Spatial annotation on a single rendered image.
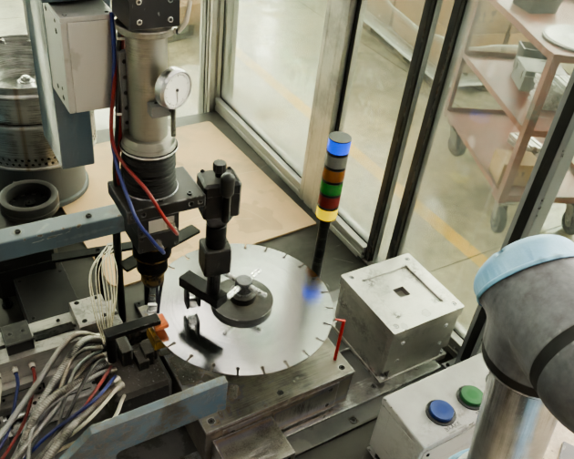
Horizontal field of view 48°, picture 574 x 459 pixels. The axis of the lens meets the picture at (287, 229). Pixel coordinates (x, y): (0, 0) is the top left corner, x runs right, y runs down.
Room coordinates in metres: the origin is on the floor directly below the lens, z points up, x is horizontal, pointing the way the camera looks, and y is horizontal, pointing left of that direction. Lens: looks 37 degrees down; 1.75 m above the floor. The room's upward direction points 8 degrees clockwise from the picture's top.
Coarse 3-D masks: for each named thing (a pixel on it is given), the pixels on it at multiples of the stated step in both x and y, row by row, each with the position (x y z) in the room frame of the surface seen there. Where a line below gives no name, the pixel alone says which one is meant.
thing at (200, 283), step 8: (192, 272) 0.80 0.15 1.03; (184, 280) 0.78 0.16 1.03; (192, 280) 0.78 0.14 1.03; (200, 280) 0.78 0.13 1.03; (208, 280) 0.75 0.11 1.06; (216, 280) 0.75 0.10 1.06; (184, 288) 0.78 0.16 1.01; (192, 288) 0.77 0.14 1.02; (200, 288) 0.76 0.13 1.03; (208, 288) 0.75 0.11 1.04; (216, 288) 0.75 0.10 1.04; (184, 296) 0.78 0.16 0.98; (200, 296) 0.76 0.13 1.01; (208, 296) 0.75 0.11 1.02; (216, 296) 0.75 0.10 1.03; (224, 296) 0.75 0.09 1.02; (216, 304) 0.74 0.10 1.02
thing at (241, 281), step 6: (258, 270) 0.86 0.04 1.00; (228, 276) 0.83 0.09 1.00; (234, 276) 0.83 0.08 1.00; (240, 276) 0.83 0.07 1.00; (246, 276) 0.83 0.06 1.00; (252, 276) 0.84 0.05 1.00; (240, 282) 0.81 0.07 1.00; (246, 282) 0.82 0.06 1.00; (234, 288) 0.80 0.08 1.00; (240, 288) 0.81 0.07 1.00; (246, 288) 0.81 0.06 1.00; (252, 288) 0.81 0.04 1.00; (228, 294) 0.78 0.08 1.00; (234, 294) 0.79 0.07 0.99; (240, 294) 0.81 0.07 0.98; (246, 294) 0.81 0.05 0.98; (258, 294) 0.80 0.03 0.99; (264, 294) 0.80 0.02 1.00; (228, 300) 0.78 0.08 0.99
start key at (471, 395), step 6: (462, 390) 0.73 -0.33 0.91; (468, 390) 0.73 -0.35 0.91; (474, 390) 0.73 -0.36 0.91; (480, 390) 0.73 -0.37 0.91; (462, 396) 0.71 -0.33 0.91; (468, 396) 0.71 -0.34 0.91; (474, 396) 0.72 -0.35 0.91; (480, 396) 0.72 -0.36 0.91; (468, 402) 0.70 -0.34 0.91; (474, 402) 0.70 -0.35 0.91; (480, 402) 0.71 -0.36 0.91
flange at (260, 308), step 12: (228, 288) 0.84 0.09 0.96; (264, 288) 0.86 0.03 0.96; (240, 300) 0.80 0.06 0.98; (252, 300) 0.81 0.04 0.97; (264, 300) 0.82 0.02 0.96; (216, 312) 0.78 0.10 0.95; (228, 312) 0.78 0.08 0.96; (240, 312) 0.78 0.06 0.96; (252, 312) 0.79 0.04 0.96; (264, 312) 0.79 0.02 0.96
